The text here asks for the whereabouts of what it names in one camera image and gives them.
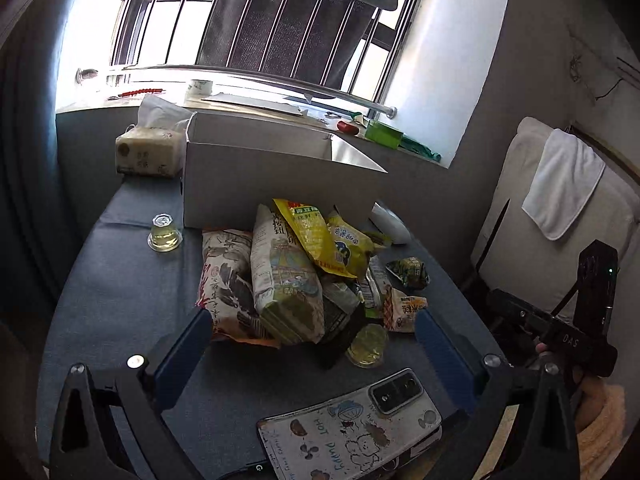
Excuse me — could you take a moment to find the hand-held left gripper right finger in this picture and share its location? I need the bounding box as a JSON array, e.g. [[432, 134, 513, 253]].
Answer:
[[414, 308, 581, 480]]

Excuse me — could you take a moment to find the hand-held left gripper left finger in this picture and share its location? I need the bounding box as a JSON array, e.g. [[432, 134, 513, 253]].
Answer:
[[47, 307, 216, 480]]

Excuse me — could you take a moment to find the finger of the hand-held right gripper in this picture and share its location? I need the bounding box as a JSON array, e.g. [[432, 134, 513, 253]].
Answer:
[[487, 287, 543, 332]]

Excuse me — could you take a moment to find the small orange white snack packet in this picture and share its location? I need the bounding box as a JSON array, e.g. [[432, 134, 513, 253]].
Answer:
[[382, 287, 428, 333]]

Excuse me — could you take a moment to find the clear jelly cup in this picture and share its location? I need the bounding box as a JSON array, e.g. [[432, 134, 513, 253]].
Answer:
[[346, 323, 390, 368], [147, 213, 185, 253]]

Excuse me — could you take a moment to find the large floral snack bag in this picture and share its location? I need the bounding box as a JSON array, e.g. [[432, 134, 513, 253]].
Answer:
[[196, 229, 281, 348]]

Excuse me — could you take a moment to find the small green snack packet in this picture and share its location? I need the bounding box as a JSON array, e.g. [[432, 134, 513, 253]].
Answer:
[[385, 256, 431, 291]]

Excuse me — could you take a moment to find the striped white green snack packet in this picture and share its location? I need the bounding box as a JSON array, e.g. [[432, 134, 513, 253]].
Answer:
[[357, 255, 393, 318]]

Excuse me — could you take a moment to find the grey snack packet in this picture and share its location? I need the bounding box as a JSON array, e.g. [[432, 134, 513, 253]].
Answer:
[[322, 280, 362, 333]]

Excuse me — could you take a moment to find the large white green snack bag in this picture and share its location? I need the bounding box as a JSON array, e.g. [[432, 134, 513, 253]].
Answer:
[[250, 203, 326, 345]]

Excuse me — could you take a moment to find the yellow cartoon snack bag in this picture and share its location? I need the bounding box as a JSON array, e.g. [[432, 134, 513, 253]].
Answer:
[[326, 206, 376, 279]]

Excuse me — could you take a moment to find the white cardboard box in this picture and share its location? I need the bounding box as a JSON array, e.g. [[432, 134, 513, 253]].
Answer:
[[181, 111, 388, 231]]

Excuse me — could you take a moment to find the person's right forearm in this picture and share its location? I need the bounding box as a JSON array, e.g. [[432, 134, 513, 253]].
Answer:
[[575, 375, 627, 480]]

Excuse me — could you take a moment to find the person's right hand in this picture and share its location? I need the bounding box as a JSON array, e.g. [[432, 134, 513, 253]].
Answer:
[[534, 341, 587, 393]]

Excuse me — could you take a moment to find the phone with cartoon case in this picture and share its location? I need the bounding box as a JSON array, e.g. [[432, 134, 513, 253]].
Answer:
[[256, 367, 443, 480]]

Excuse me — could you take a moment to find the white towel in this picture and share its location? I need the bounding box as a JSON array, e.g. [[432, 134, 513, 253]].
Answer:
[[521, 128, 607, 241]]

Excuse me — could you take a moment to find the green plastic bag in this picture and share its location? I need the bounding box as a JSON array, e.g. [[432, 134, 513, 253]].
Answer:
[[397, 132, 443, 163]]

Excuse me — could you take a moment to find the tissue pack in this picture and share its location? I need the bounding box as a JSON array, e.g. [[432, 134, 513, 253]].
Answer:
[[115, 94, 197, 178]]

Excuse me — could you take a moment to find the green box on sill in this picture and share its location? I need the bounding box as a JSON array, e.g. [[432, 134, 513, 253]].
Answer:
[[364, 119, 404, 150]]

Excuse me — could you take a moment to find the red beaded stick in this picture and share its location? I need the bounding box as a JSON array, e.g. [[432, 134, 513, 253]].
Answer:
[[107, 89, 165, 101]]

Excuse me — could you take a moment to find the black phone cable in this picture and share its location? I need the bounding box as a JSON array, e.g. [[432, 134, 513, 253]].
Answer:
[[227, 462, 266, 480]]

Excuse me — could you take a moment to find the barred window frame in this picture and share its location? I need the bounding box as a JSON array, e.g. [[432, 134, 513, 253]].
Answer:
[[107, 0, 431, 111]]

